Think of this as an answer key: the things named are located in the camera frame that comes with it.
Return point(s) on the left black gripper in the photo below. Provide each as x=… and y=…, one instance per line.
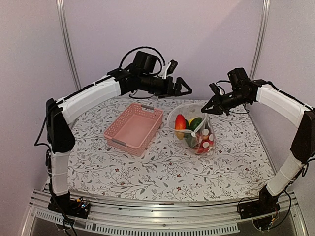
x=170, y=91

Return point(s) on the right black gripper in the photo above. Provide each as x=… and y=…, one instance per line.
x=214, y=101

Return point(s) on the green toy pepper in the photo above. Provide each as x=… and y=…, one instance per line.
x=195, y=123

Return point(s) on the clear zip top bag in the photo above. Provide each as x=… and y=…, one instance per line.
x=192, y=110

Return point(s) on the green toy cucumber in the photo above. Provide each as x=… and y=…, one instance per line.
x=191, y=141

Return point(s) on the pink plastic basket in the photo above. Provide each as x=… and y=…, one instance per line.
x=134, y=128

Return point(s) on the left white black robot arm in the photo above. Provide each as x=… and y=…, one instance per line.
x=63, y=112

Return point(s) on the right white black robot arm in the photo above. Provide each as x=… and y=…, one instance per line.
x=299, y=114

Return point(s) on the floral patterned table mat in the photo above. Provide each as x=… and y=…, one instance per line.
x=168, y=170

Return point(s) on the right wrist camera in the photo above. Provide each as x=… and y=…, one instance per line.
x=236, y=78

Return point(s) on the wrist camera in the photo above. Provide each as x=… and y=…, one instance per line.
x=144, y=64
x=236, y=78

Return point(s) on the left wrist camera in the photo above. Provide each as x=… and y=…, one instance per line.
x=144, y=64

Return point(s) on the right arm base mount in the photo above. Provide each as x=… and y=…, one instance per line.
x=258, y=209

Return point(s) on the right aluminium frame post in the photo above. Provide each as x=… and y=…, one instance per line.
x=260, y=40

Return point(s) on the aluminium frame post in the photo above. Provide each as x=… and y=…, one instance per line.
x=67, y=43
x=260, y=40

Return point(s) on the front aluminium rail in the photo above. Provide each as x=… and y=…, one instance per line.
x=110, y=216

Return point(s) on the left aluminium frame post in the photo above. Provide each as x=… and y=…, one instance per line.
x=67, y=43

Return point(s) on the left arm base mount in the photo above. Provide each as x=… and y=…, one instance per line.
x=63, y=204

